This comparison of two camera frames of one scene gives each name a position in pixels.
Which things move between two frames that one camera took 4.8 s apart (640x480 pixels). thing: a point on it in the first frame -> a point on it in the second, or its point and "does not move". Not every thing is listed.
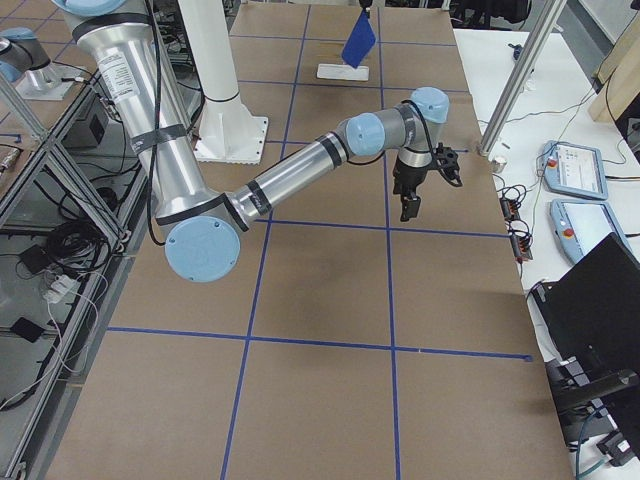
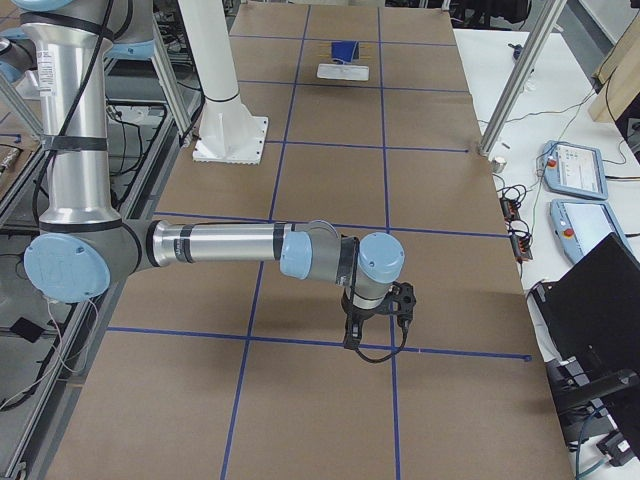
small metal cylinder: (498, 165) does not move
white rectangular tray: (342, 72) does not move
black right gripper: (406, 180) -> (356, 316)
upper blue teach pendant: (572, 169) does not move
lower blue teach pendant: (580, 226) does not move
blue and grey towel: (359, 42) -> (345, 51)
